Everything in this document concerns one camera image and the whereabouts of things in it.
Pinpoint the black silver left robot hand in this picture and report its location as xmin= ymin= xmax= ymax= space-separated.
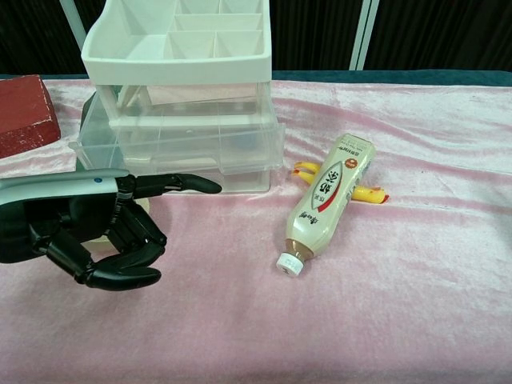
xmin=0 ymin=167 xmax=223 ymax=291

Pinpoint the clear plastic drawer organizer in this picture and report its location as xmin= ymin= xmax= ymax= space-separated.
xmin=81 ymin=0 xmax=278 ymax=195

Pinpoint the red brick block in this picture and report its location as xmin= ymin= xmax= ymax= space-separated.
xmin=0 ymin=74 xmax=62 ymax=159

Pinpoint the cream milk tea bottle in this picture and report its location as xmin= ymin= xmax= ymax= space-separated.
xmin=274 ymin=134 xmax=378 ymax=278

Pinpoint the yellow rubber chicken toy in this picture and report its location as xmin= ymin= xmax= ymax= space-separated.
xmin=293 ymin=160 xmax=390 ymax=206

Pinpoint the pink velvet cloth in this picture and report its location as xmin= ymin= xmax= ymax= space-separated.
xmin=0 ymin=78 xmax=512 ymax=384

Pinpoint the dark teal table cover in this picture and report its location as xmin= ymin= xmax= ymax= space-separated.
xmin=0 ymin=70 xmax=512 ymax=88

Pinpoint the white partition post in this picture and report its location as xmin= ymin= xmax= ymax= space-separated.
xmin=59 ymin=0 xmax=89 ymax=42
xmin=349 ymin=0 xmax=382 ymax=72

